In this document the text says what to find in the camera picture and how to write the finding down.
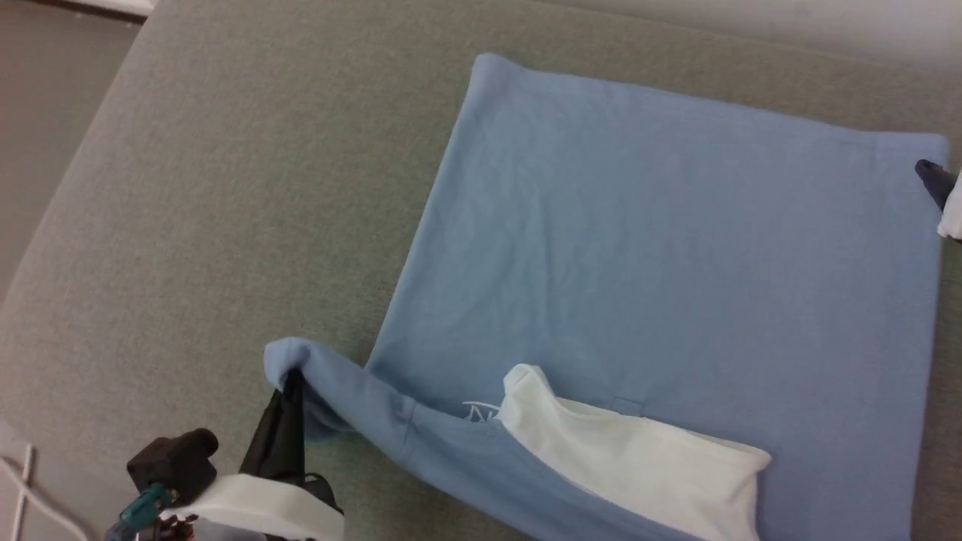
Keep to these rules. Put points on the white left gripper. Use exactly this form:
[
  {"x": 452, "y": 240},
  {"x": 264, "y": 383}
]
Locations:
[{"x": 263, "y": 503}]

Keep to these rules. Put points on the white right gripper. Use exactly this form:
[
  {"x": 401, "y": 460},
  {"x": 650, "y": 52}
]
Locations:
[{"x": 954, "y": 214}]

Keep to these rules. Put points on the light blue and white garment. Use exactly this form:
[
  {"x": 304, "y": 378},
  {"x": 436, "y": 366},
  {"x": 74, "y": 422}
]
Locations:
[{"x": 639, "y": 263}]

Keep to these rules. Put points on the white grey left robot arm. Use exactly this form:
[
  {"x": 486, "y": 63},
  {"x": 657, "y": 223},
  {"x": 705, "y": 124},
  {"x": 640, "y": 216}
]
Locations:
[{"x": 225, "y": 534}]

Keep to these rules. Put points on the grey-green fabric sofa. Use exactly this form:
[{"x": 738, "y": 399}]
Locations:
[{"x": 225, "y": 188}]

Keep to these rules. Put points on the white baseboard strip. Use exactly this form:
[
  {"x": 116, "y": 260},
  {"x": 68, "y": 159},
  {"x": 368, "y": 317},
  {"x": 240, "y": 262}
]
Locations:
[{"x": 113, "y": 5}]

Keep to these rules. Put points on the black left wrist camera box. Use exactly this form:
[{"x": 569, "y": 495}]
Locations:
[{"x": 176, "y": 462}]

